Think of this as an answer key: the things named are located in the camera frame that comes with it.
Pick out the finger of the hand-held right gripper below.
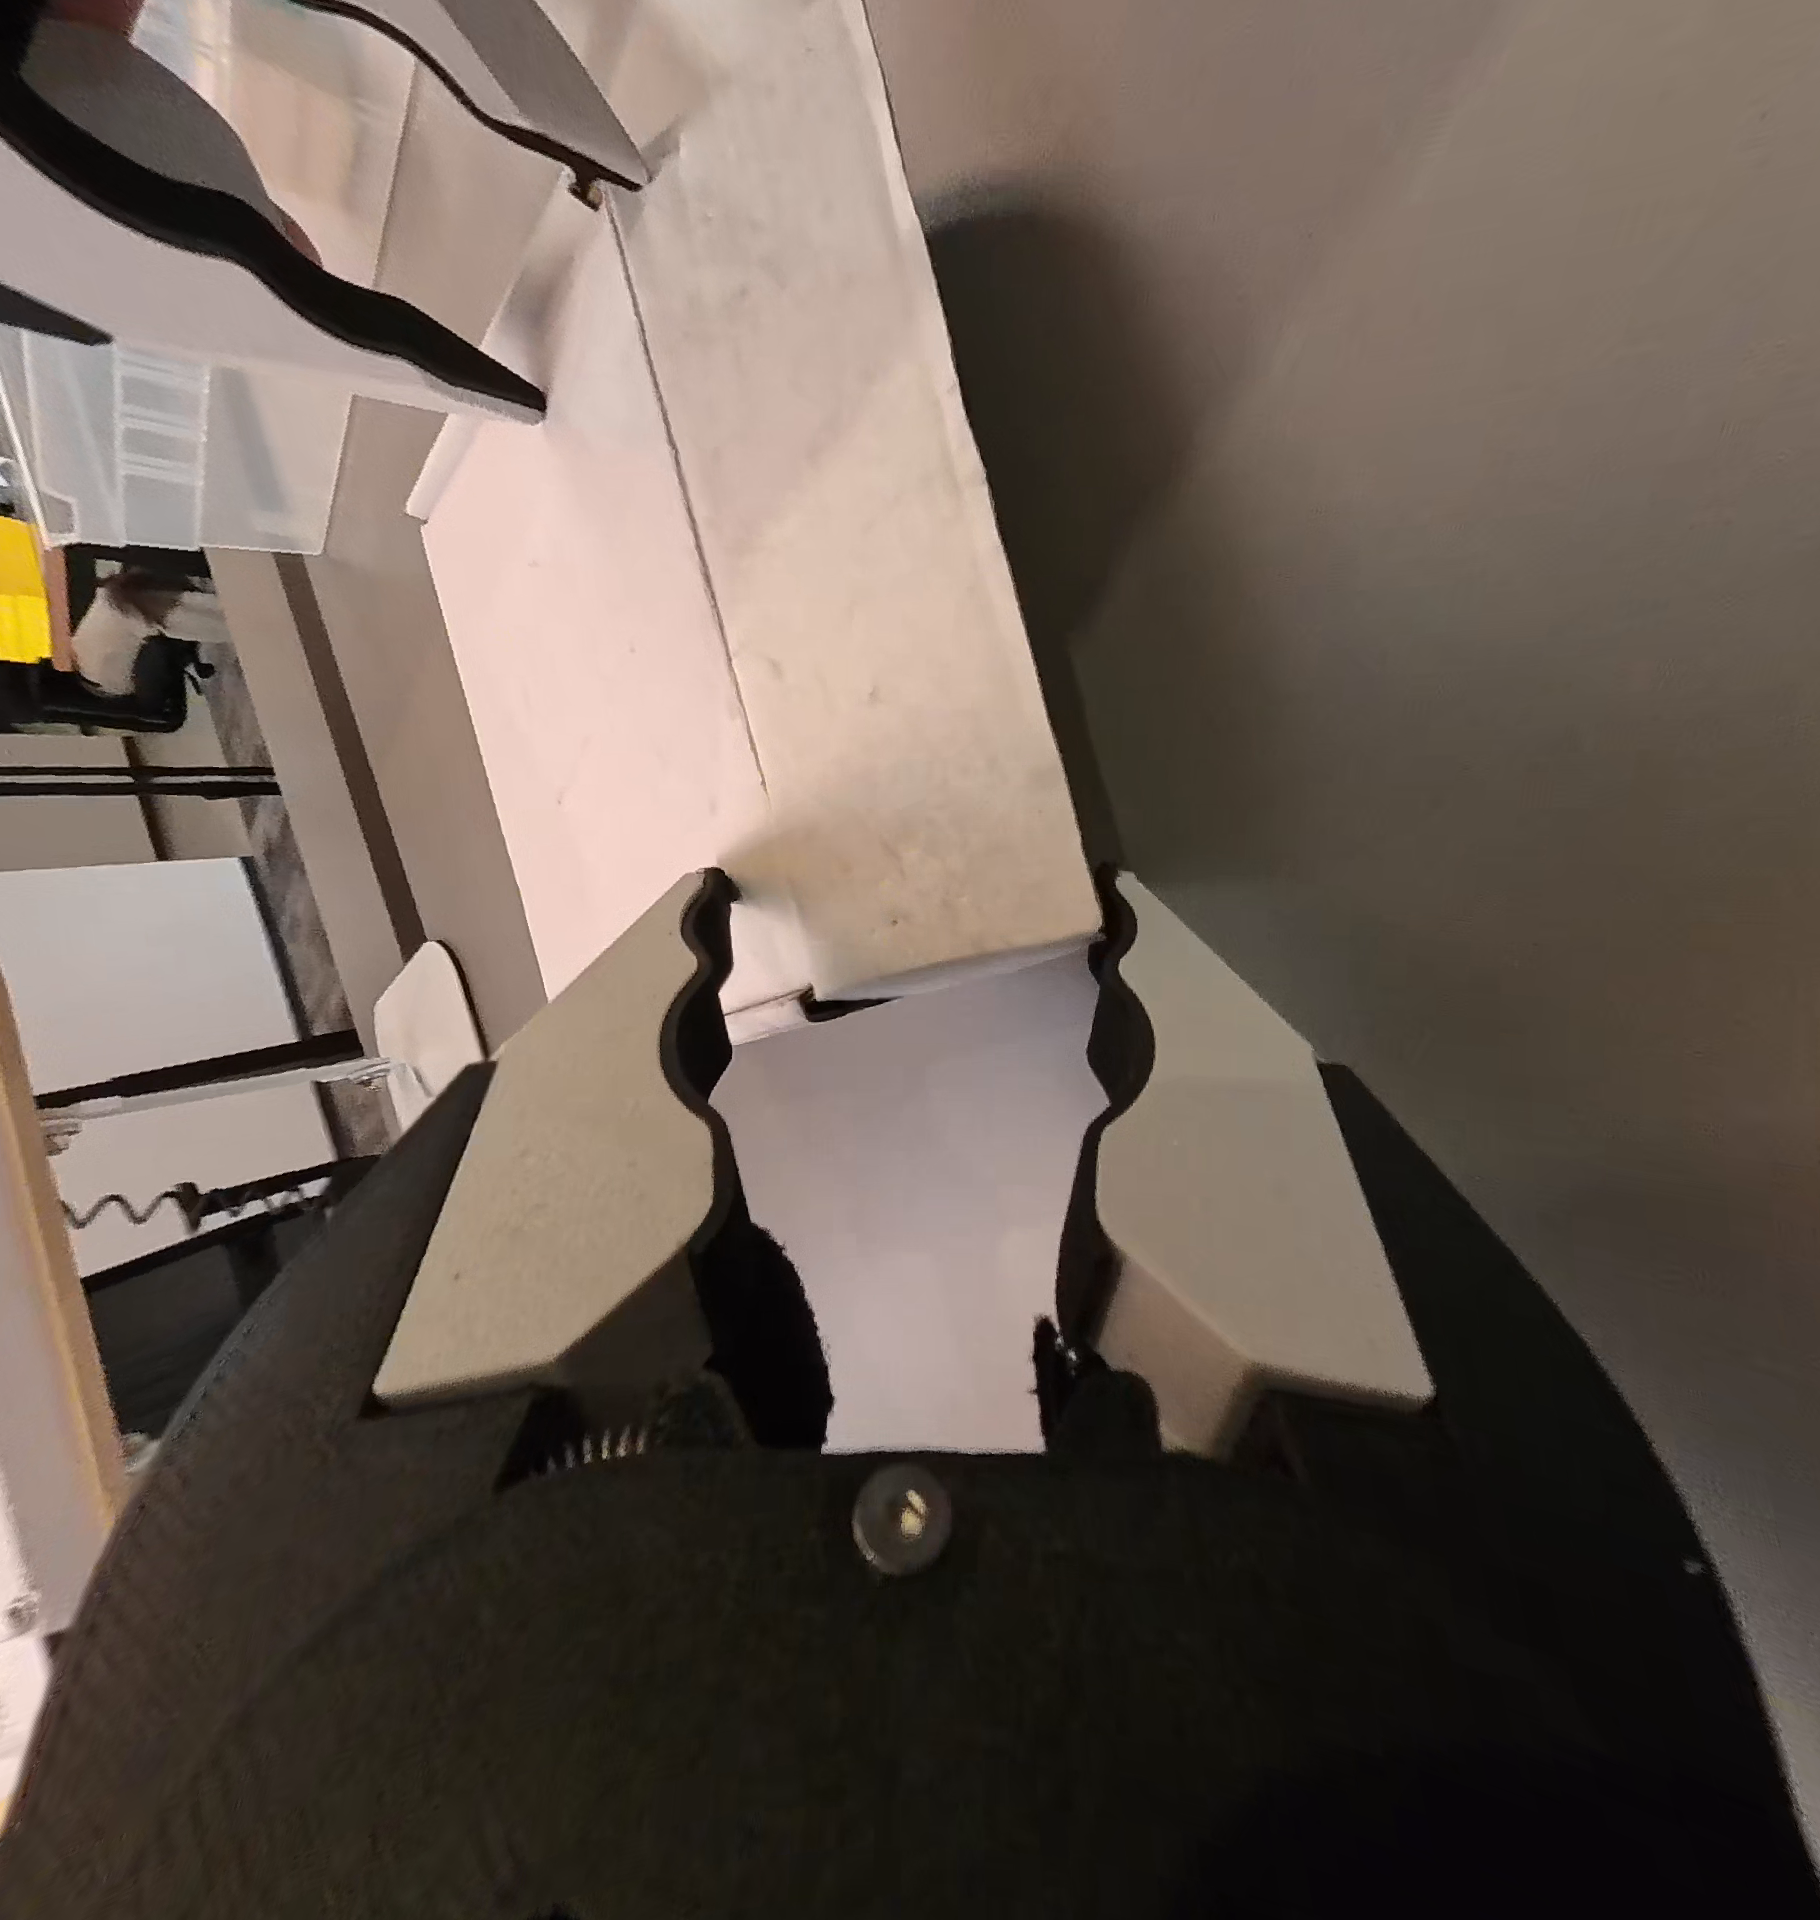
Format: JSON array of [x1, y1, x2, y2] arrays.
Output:
[[296, 0, 656, 196], [0, 0, 552, 430]]

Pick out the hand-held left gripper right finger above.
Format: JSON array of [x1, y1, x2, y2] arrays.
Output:
[[1033, 868, 1437, 1461]]

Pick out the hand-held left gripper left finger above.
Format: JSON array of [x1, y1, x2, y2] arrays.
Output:
[[373, 868, 742, 1409]]

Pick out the white cardboard box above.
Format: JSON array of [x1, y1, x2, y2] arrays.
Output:
[[406, 0, 1128, 1455]]

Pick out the yellow black box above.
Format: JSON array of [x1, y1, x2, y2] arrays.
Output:
[[0, 501, 61, 673]]

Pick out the clear plastic container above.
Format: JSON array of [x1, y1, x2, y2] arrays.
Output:
[[10, 0, 590, 559]]

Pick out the black equipment case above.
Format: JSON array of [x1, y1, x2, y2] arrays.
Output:
[[86, 1193, 357, 1433]]

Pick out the light wooden board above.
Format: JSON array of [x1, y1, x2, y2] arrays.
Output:
[[0, 916, 131, 1856]]

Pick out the black coiled cable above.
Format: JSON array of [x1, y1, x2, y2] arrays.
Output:
[[55, 1183, 334, 1235]]

